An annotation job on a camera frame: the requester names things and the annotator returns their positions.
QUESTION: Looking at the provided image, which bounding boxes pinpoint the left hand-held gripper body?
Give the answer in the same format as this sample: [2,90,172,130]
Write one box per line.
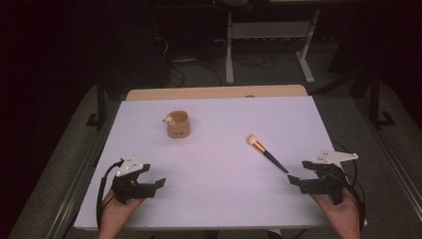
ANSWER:
[110,152,157,204]

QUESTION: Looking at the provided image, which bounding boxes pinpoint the brown cup with animal figure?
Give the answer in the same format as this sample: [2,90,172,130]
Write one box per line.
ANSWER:
[161,110,192,139]

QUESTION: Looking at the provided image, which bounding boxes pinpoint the wooden table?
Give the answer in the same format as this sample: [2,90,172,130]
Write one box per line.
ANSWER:
[125,84,309,102]

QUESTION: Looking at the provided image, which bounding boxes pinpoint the black floor cable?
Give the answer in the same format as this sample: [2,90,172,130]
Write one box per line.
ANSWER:
[231,43,278,71]
[168,59,224,89]

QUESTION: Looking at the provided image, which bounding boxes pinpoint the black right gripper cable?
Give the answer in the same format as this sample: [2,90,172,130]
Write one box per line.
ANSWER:
[326,141,367,232]

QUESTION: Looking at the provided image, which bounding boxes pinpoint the white metal desk frame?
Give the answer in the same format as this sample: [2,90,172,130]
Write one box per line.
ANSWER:
[224,8,322,86]

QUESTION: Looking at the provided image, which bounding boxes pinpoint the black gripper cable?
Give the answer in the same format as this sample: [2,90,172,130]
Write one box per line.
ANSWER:
[96,158,125,231]
[326,141,367,232]

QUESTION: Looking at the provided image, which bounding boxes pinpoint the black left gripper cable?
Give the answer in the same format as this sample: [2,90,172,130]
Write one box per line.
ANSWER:
[96,158,125,231]

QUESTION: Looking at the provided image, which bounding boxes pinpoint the makeup brush with black handle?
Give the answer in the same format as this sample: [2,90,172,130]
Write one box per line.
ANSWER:
[247,133,290,174]

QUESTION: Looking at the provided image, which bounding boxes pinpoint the person's left hand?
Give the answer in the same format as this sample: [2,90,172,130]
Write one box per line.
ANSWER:
[99,188,145,233]

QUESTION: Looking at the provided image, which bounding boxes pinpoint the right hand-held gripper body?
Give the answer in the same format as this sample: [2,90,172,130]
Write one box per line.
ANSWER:
[298,148,359,206]

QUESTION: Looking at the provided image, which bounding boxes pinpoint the white table board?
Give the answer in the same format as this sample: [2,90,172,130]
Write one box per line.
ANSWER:
[73,96,368,231]

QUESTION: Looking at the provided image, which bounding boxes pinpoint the aluminium rail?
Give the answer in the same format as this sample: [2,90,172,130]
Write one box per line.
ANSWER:
[351,97,422,213]
[45,99,123,239]

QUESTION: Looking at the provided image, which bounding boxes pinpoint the black metal stand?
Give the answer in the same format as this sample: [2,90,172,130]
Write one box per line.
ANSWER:
[85,73,109,129]
[367,68,398,129]

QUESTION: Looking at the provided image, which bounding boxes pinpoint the person's right hand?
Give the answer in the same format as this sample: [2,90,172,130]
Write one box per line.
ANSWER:
[310,187,362,234]

